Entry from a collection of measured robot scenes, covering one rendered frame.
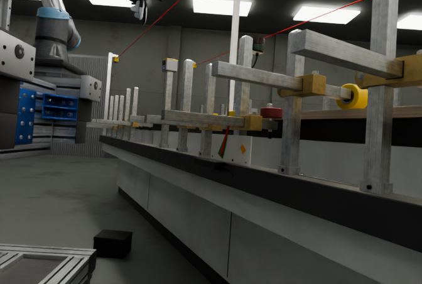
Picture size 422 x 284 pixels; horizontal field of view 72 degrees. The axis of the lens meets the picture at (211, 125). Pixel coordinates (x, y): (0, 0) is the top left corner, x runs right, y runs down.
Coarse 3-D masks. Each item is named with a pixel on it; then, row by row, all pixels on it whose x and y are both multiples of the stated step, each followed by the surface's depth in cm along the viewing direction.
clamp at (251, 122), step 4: (232, 116) 105; (236, 116) 103; (240, 116) 101; (244, 116) 98; (248, 116) 97; (252, 116) 96; (256, 116) 97; (260, 116) 97; (244, 120) 98; (248, 120) 96; (252, 120) 96; (256, 120) 97; (260, 120) 97; (244, 124) 98; (248, 124) 96; (252, 124) 96; (256, 124) 97; (260, 124) 97; (232, 128) 104; (236, 128) 102; (240, 128) 100; (244, 128) 98; (248, 128) 96; (252, 128) 96; (256, 128) 97; (260, 128) 97
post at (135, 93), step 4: (136, 88) 235; (136, 92) 235; (136, 96) 235; (132, 100) 236; (136, 100) 235; (132, 104) 235; (136, 104) 235; (132, 108) 234; (136, 108) 235; (132, 112) 233; (136, 112) 235; (132, 128) 233; (132, 132) 233; (132, 136) 233
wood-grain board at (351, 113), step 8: (304, 112) 101; (312, 112) 98; (320, 112) 95; (328, 112) 92; (336, 112) 90; (344, 112) 87; (352, 112) 85; (360, 112) 83; (400, 112) 73; (408, 112) 72; (416, 112) 70; (280, 120) 116
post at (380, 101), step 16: (384, 0) 60; (384, 16) 60; (384, 32) 60; (384, 48) 59; (368, 96) 62; (384, 96) 59; (368, 112) 61; (384, 112) 59; (368, 128) 61; (384, 128) 59; (368, 144) 61; (384, 144) 59; (368, 160) 61; (384, 160) 59; (368, 176) 60; (384, 176) 59
